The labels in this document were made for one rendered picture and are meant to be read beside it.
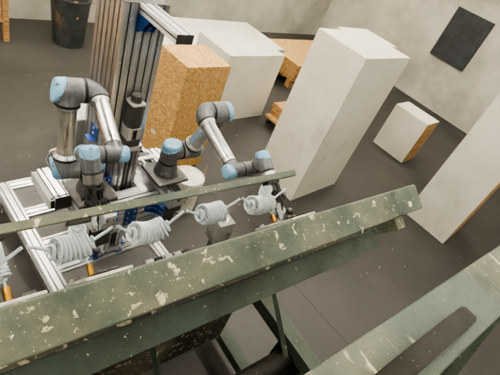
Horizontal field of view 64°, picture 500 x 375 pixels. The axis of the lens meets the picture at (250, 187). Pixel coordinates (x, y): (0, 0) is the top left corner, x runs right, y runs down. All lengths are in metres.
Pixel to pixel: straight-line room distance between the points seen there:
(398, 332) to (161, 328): 0.67
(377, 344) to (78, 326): 0.55
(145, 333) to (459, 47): 9.12
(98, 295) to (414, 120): 6.06
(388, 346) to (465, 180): 4.64
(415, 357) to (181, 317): 0.73
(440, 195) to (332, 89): 2.09
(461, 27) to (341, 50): 5.94
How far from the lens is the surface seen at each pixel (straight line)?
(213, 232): 2.61
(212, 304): 1.23
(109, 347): 1.12
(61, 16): 6.19
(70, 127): 2.11
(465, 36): 9.70
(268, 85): 5.77
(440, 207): 5.41
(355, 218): 1.38
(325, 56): 4.09
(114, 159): 1.81
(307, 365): 2.36
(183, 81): 3.60
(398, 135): 6.74
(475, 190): 5.23
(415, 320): 0.73
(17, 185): 3.63
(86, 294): 0.88
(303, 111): 4.27
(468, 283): 0.89
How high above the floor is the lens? 2.65
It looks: 36 degrees down
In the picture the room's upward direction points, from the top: 24 degrees clockwise
